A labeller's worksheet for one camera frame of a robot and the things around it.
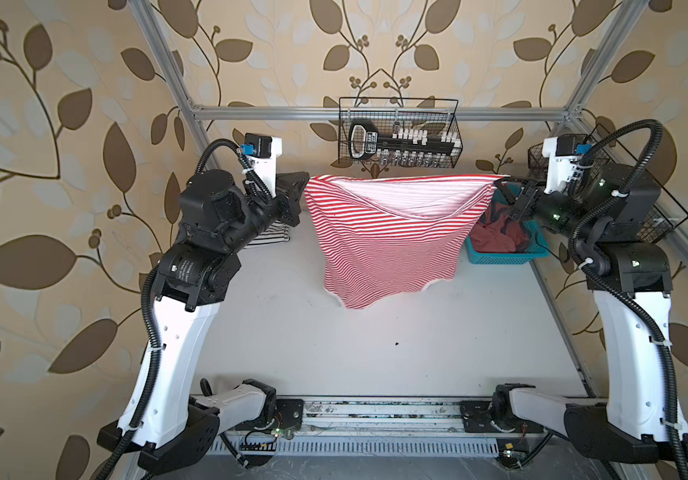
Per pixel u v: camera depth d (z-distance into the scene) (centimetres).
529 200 47
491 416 73
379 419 75
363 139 84
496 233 105
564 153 45
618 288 36
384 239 64
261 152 43
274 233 109
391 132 79
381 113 89
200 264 36
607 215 38
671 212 62
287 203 45
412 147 83
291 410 75
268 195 42
